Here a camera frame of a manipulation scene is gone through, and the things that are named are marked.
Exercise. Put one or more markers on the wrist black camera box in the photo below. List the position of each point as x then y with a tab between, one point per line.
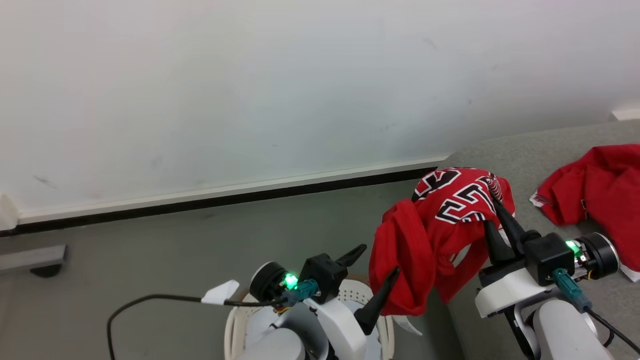
322	275
547	257

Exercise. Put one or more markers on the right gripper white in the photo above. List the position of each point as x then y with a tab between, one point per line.
505	292

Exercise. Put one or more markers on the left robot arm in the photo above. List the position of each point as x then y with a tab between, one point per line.
275	350

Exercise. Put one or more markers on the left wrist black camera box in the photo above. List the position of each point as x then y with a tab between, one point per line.
322	275

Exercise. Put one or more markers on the grey metal frame foot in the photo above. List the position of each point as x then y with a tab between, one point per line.
30	257

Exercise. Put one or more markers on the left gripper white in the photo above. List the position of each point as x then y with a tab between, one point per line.
342	330

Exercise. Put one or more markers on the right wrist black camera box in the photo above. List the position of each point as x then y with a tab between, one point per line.
547	257

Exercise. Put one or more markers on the white wall outlet box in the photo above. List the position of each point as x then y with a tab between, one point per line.
7	212

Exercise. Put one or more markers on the black round frame foot pad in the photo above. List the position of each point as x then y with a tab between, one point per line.
46	271

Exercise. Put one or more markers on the white plastic laundry basket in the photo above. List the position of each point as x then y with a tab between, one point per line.
235	325

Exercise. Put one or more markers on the white baseboard with black strip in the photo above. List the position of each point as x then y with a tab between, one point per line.
225	192

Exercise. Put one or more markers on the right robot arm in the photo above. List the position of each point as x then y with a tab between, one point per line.
565	335

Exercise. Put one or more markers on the grey fabric sofa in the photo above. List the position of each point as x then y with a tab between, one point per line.
525	160

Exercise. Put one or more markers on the plain red garment white trim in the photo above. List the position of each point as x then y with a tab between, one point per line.
600	185

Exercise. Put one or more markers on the red jersey with printed numbers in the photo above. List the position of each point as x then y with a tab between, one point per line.
415	240

